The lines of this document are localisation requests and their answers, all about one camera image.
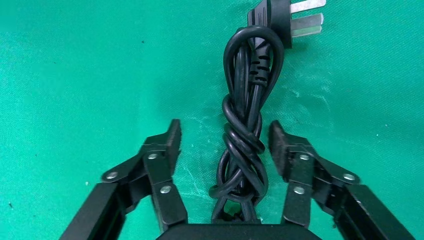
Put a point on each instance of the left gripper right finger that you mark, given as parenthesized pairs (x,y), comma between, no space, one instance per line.
(298,159)

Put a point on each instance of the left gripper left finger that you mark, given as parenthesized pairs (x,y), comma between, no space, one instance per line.
(159,155)

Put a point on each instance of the green cloth mat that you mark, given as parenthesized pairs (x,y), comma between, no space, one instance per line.
(66,66)

